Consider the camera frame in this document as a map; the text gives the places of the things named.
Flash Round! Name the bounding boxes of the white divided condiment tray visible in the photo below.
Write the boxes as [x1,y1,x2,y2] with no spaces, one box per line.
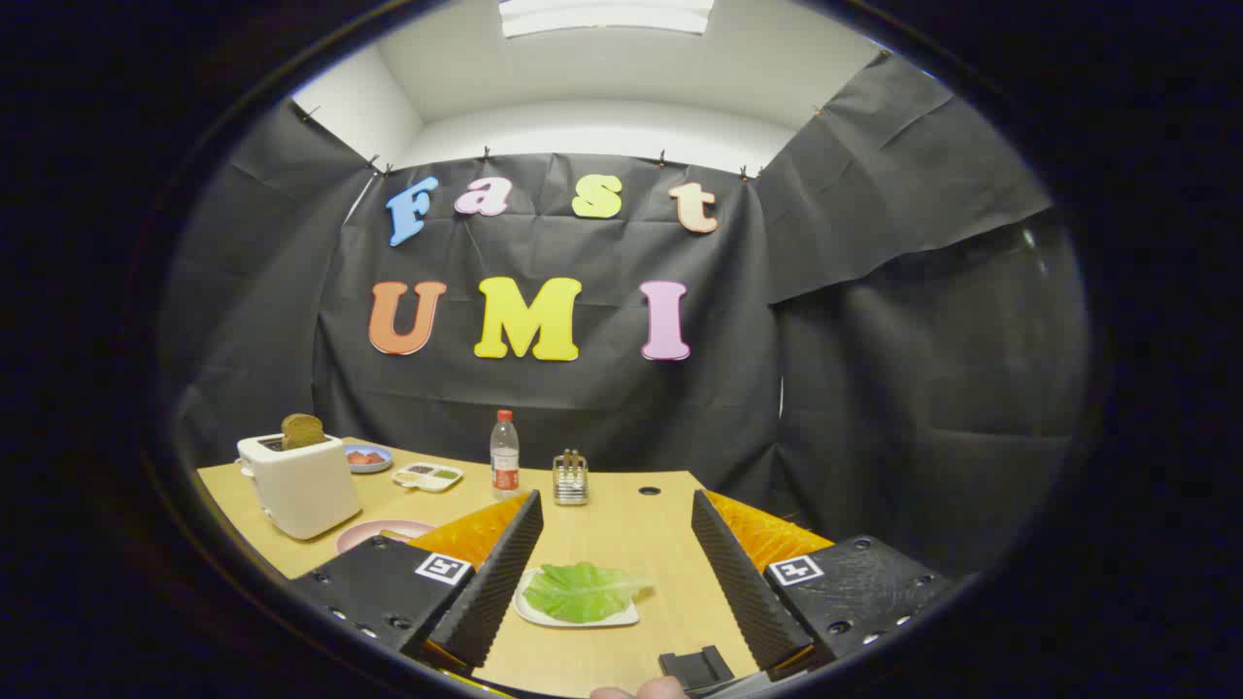
[392,462,464,493]

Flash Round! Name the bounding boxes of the pink plate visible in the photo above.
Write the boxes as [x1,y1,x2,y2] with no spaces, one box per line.
[337,519,435,554]

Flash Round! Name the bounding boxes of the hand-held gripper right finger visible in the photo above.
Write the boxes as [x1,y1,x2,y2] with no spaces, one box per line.
[691,488,957,681]

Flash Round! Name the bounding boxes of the green lettuce leaf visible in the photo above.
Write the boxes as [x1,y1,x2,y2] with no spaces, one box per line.
[524,561,654,624]

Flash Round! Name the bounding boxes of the ceiling light panel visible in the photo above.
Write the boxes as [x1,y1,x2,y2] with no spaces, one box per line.
[498,0,715,38]

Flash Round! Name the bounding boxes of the white toaster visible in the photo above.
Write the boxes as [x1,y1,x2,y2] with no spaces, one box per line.
[236,432,362,541]

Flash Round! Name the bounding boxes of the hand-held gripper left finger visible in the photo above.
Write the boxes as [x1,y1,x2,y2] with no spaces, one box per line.
[288,490,545,676]

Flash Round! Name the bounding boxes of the white rectangular plate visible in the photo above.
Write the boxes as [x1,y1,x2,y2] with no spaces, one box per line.
[513,566,642,628]

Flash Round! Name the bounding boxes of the wire mesh utensil holder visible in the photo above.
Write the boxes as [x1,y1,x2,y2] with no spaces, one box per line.
[553,449,589,507]

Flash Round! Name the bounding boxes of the clear red-capped water bottle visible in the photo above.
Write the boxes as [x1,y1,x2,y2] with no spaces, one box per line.
[489,409,521,500]

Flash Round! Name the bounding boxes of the black backdrop cloth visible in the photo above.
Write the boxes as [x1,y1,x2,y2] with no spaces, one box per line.
[160,49,1093,583]

